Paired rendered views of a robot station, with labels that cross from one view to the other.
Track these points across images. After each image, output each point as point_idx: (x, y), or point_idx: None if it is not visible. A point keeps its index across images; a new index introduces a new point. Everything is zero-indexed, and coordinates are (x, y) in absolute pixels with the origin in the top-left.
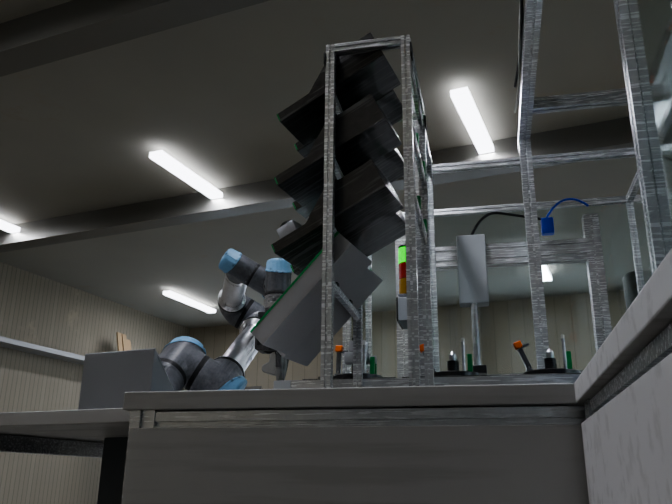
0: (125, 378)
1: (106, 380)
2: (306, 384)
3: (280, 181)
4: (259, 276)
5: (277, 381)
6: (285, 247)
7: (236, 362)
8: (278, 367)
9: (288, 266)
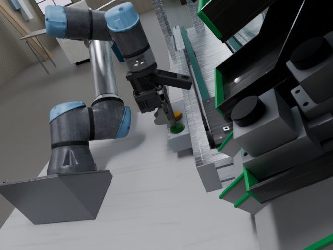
0: (48, 197)
1: (31, 199)
2: (230, 159)
3: (231, 26)
4: (99, 29)
5: (200, 166)
6: (288, 193)
7: (113, 98)
8: (171, 119)
9: (134, 14)
